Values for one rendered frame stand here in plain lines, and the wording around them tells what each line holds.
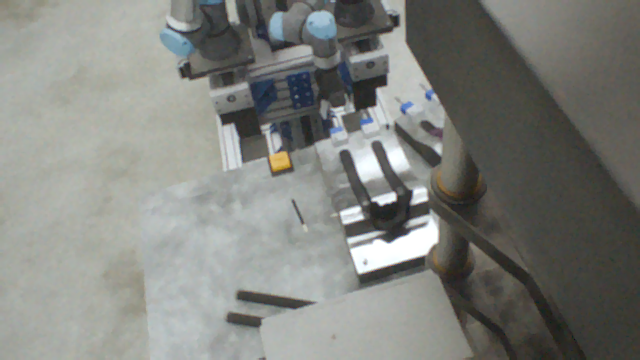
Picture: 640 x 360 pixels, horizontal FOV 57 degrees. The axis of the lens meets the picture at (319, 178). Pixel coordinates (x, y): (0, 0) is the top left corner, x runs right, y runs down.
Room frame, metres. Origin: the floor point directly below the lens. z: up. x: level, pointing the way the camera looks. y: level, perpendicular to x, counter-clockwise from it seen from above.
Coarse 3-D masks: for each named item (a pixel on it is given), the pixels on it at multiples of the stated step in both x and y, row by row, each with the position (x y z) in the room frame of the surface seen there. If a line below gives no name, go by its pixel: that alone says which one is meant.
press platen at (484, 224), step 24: (432, 192) 0.58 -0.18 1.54; (456, 192) 0.56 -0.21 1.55; (480, 192) 0.55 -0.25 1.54; (456, 216) 0.52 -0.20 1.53; (480, 216) 0.51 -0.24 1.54; (504, 216) 0.50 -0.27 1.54; (480, 240) 0.48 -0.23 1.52; (504, 240) 0.46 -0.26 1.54; (504, 264) 0.44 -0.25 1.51; (528, 264) 0.41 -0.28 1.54; (528, 288) 0.39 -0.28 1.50; (552, 312) 0.33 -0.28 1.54; (552, 336) 0.32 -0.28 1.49
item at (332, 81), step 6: (330, 72) 1.32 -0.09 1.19; (336, 72) 1.32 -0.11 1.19; (324, 78) 1.31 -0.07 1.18; (330, 78) 1.31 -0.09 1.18; (336, 78) 1.30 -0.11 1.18; (330, 84) 1.29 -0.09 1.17; (336, 84) 1.29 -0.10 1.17; (330, 90) 1.28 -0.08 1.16; (336, 90) 1.27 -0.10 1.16; (342, 90) 1.27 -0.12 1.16; (330, 96) 1.26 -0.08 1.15; (336, 96) 1.26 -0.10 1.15; (342, 96) 1.26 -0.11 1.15; (336, 102) 1.24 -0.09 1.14; (342, 102) 1.24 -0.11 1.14; (336, 108) 1.24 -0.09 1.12
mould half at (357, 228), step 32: (384, 128) 1.34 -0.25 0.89; (320, 160) 1.26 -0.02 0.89; (352, 192) 1.10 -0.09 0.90; (384, 192) 1.05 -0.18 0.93; (416, 192) 1.02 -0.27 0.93; (352, 224) 0.97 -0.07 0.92; (416, 224) 0.96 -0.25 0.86; (352, 256) 0.90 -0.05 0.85; (384, 256) 0.88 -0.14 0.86; (416, 256) 0.86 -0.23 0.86
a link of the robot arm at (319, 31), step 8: (312, 16) 1.36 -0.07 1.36; (320, 16) 1.35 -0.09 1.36; (328, 16) 1.35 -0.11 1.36; (304, 24) 1.36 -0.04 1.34; (312, 24) 1.33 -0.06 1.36; (320, 24) 1.32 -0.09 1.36; (328, 24) 1.32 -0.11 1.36; (304, 32) 1.34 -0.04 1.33; (312, 32) 1.32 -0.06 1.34; (320, 32) 1.31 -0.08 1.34; (328, 32) 1.31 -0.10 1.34; (304, 40) 1.34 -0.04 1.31; (312, 40) 1.32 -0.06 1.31; (320, 40) 1.31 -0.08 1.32; (328, 40) 1.31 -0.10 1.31; (336, 40) 1.33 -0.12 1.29; (312, 48) 1.34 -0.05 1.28; (320, 48) 1.31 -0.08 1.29; (328, 48) 1.31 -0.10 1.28; (336, 48) 1.33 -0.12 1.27; (320, 56) 1.32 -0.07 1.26; (328, 56) 1.31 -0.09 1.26
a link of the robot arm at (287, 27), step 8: (296, 8) 1.44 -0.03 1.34; (304, 8) 1.44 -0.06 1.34; (280, 16) 1.42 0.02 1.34; (288, 16) 1.41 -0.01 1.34; (296, 16) 1.40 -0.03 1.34; (304, 16) 1.41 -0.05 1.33; (272, 24) 1.41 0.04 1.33; (280, 24) 1.39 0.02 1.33; (288, 24) 1.38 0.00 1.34; (296, 24) 1.37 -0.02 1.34; (272, 32) 1.40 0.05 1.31; (280, 32) 1.38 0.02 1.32; (288, 32) 1.37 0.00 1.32; (296, 32) 1.36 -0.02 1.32; (288, 40) 1.38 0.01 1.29; (296, 40) 1.36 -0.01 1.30
